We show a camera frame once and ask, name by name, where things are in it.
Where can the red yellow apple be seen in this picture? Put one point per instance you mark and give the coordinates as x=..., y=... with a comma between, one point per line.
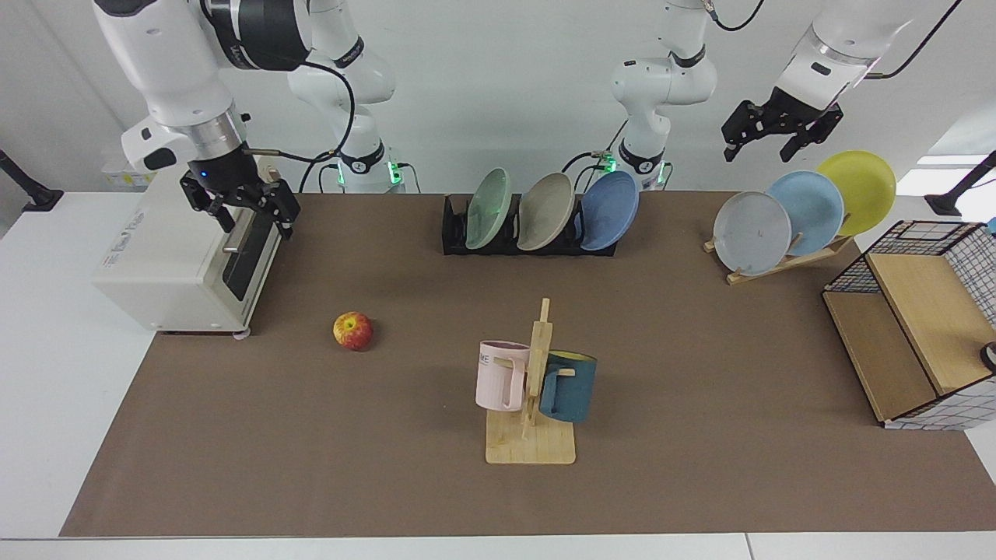
x=352, y=331

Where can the light blue plate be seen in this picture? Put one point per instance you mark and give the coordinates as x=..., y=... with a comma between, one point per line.
x=813, y=206

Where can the yellow plate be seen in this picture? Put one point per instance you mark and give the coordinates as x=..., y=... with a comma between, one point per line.
x=864, y=187

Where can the grey plate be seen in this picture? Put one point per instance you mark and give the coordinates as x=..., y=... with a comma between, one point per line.
x=751, y=233

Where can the wooden plate rack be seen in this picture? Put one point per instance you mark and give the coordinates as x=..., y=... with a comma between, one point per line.
x=778, y=264

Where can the black dish rack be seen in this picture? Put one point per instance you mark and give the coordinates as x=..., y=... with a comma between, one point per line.
x=454, y=233

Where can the beige plate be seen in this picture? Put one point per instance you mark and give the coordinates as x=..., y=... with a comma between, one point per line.
x=546, y=211

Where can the pale green plate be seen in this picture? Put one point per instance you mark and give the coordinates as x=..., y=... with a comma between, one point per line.
x=489, y=208

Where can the pale toaster oven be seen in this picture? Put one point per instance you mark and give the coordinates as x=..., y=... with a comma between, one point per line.
x=171, y=257

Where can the brown table cloth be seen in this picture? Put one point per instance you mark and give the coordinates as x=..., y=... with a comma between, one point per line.
x=311, y=451

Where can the pink cup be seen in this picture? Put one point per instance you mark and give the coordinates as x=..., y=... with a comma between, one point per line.
x=498, y=381

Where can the small dark round object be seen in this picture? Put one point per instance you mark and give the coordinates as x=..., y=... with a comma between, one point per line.
x=990, y=358

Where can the dark teal cup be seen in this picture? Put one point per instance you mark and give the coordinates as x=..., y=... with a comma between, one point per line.
x=572, y=393

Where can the wooden cup stand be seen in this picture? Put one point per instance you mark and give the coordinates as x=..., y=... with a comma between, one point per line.
x=529, y=447

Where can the white wall socket box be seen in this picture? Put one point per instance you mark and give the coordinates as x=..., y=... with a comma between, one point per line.
x=117, y=180

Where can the black camera stand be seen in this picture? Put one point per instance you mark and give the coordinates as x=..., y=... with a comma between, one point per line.
x=945, y=204
x=39, y=198

